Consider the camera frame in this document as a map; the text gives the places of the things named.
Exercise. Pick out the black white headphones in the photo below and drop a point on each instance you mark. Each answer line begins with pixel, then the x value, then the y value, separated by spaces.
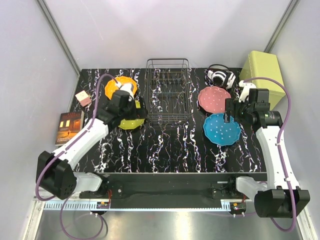
pixel 221 76

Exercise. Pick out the black marble pattern mat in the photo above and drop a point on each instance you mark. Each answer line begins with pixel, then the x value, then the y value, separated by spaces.
pixel 180 147

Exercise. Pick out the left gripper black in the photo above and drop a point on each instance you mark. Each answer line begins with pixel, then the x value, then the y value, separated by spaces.
pixel 139 110

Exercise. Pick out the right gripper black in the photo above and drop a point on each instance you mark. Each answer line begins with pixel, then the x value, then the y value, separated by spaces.
pixel 233 104

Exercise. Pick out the blue dotted plate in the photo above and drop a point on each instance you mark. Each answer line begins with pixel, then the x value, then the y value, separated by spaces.
pixel 220 132

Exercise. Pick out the pink dotted plate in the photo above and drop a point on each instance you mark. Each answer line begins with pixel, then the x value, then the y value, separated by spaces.
pixel 213 99

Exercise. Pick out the dark paperback book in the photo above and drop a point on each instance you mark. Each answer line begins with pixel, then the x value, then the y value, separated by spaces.
pixel 70 123

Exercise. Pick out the orange dotted plate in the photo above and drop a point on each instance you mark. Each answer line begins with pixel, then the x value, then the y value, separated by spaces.
pixel 120 83

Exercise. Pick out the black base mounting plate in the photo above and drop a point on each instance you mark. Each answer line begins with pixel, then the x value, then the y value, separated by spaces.
pixel 171 190

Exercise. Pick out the pink white cube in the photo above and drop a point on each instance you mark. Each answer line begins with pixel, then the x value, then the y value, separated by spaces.
pixel 83 98

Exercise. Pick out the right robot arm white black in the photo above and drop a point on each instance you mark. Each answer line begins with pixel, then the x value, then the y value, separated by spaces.
pixel 282 196

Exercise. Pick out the black wire dish rack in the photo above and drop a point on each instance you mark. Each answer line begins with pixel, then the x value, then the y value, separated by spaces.
pixel 167 90

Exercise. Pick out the lime green dotted plate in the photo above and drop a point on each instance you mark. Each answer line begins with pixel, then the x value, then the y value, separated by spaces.
pixel 131 123

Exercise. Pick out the lime green box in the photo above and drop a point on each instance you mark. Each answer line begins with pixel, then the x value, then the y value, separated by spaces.
pixel 261 64

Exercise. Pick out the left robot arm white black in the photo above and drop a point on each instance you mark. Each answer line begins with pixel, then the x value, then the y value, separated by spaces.
pixel 55 171

